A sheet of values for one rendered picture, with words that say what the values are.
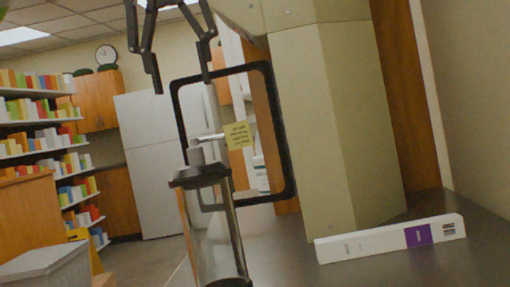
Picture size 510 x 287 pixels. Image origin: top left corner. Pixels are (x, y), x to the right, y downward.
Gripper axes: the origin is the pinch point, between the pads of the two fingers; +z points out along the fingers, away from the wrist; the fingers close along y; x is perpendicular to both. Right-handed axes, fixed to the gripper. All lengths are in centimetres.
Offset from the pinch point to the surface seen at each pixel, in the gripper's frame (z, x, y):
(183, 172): 16.0, 3.7, 1.9
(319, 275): 39.5, -6.4, -15.9
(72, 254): 71, -211, 135
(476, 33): 2, -29, -57
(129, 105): -30, -515, 182
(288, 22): -8.8, -28.6, -19.3
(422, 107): 17, -66, -52
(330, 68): 2.7, -29.7, -26.2
